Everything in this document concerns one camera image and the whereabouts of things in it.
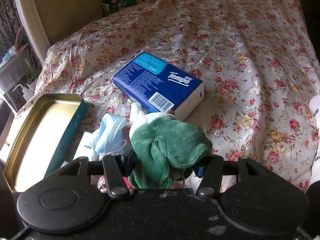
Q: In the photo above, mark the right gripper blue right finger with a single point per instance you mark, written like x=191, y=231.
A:
x=210, y=169

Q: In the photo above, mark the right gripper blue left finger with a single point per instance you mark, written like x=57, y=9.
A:
x=116, y=168

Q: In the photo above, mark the light blue face mask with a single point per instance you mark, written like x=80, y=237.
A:
x=108, y=138

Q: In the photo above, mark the white pocket tissue pack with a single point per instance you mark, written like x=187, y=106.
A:
x=86, y=147

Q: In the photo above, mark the green plush toy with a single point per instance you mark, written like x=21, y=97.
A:
x=164, y=146

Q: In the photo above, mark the white fluffy plush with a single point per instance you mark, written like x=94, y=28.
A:
x=139, y=116

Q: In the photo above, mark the gold teal metal tin tray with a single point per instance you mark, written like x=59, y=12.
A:
x=42, y=142

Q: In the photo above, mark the blue Tempo tissue pack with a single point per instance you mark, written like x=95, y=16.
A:
x=159, y=86

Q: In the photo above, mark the white plastic squeeze bottle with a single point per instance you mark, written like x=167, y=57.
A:
x=27, y=92

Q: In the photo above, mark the white square planter with plant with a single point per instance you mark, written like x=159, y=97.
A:
x=33, y=72

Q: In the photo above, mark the floral bed cover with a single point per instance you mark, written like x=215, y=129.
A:
x=255, y=57

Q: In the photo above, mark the transparent acrylic side table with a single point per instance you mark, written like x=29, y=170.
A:
x=14, y=72

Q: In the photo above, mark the dark patterned curtain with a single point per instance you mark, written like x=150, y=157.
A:
x=9, y=24

